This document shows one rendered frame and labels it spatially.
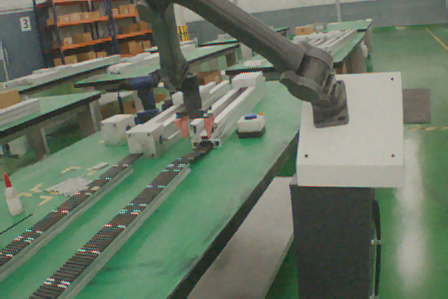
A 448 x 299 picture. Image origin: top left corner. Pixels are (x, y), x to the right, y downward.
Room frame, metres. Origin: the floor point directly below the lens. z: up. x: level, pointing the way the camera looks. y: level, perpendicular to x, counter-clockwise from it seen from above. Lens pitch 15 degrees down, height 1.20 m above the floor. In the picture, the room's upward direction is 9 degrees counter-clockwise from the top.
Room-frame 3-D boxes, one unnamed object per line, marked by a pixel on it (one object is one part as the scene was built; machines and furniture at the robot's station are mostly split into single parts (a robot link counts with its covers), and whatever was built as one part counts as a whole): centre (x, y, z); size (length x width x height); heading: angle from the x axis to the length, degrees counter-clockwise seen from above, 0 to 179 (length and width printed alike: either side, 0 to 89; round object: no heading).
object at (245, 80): (1.91, -0.15, 0.87); 0.16 x 0.11 x 0.07; 161
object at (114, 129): (1.52, 0.40, 0.83); 0.11 x 0.10 x 0.10; 61
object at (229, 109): (1.67, -0.06, 0.82); 0.80 x 0.10 x 0.09; 161
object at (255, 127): (1.36, -0.09, 0.81); 0.10 x 0.08 x 0.06; 71
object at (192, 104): (1.25, 0.08, 0.95); 0.10 x 0.07 x 0.07; 71
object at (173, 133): (1.73, 0.12, 0.82); 0.80 x 0.10 x 0.09; 161
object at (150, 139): (1.31, 0.25, 0.83); 0.12 x 0.09 x 0.10; 71
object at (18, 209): (0.94, 0.59, 0.84); 0.04 x 0.04 x 0.12
